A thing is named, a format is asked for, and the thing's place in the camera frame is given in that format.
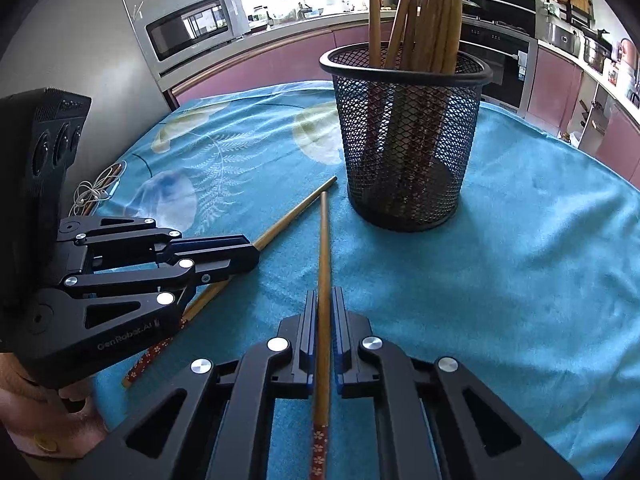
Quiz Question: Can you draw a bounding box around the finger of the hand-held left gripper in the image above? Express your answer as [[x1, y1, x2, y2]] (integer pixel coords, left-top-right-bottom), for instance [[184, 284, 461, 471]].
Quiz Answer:
[[61, 249, 261, 307], [56, 216, 257, 272]]

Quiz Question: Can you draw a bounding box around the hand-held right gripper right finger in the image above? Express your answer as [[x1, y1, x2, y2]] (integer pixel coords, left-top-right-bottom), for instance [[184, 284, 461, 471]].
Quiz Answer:
[[331, 286, 583, 480]]

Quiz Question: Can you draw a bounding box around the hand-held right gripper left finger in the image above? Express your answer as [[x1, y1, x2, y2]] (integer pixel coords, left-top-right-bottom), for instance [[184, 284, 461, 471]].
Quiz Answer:
[[67, 290, 319, 480]]

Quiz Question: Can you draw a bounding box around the wooden chopstick red floral end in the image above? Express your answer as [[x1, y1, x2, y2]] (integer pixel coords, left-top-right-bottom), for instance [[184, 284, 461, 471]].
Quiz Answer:
[[309, 191, 333, 480], [121, 175, 339, 389]]

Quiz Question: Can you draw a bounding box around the black mesh utensil holder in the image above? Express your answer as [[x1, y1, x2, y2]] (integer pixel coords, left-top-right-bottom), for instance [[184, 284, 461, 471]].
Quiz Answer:
[[319, 42, 494, 233]]

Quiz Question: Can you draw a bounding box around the bunch of wooden chopsticks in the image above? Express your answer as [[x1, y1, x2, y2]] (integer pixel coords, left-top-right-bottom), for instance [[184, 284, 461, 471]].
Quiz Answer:
[[357, 0, 466, 216]]

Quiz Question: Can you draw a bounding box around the person's left hand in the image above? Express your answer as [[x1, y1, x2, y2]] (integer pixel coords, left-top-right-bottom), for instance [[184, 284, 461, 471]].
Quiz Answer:
[[0, 352, 109, 459]]

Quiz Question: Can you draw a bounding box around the brown wooden stick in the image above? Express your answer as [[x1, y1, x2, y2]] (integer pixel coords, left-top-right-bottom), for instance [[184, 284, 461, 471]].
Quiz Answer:
[[80, 161, 127, 216]]

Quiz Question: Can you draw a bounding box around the blue printed tablecloth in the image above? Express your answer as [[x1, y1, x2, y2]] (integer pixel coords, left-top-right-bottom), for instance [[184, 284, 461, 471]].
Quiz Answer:
[[92, 80, 640, 480]]

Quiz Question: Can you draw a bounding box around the grey steel refrigerator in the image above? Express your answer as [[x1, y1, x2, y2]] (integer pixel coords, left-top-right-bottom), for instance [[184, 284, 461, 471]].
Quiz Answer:
[[0, 0, 193, 196]]

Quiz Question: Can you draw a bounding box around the pink curved kitchen cabinet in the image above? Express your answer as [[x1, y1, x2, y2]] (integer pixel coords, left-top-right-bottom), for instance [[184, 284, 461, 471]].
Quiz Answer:
[[171, 25, 397, 109]]

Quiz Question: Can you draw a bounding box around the silver microwave oven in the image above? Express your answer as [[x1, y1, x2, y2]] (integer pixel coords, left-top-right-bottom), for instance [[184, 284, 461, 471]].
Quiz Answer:
[[145, 0, 251, 96]]

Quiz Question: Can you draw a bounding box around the black built-in oven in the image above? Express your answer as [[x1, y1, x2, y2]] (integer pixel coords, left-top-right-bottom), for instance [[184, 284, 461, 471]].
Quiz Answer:
[[456, 21, 540, 117]]

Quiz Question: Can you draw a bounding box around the pink kitchen cabinet row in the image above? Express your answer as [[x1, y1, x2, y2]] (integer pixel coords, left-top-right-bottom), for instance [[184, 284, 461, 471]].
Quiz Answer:
[[524, 44, 640, 187]]

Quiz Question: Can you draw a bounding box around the black range hood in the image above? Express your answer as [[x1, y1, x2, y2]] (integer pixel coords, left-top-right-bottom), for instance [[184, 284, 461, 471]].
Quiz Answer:
[[461, 0, 538, 25]]

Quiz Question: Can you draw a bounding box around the steel rectangular container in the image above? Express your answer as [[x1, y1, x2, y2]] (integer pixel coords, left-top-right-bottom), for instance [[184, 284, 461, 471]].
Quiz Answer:
[[546, 20, 582, 55]]

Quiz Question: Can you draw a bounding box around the steel cooking pot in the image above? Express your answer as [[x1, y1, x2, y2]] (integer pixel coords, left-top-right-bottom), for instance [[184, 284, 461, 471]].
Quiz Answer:
[[581, 35, 612, 75]]

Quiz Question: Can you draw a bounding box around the white earphone cable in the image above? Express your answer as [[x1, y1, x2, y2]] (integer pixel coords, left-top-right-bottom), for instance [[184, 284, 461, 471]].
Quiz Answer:
[[72, 160, 129, 220]]

